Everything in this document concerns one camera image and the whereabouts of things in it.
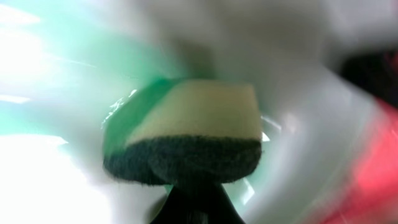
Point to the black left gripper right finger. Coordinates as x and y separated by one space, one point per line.
214 201

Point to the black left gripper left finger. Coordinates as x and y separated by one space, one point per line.
177 209

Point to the green yellow sponge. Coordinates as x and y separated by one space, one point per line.
181 132

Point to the white plate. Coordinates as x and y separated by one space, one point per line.
68 66

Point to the red serving tray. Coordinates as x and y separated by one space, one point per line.
371 196

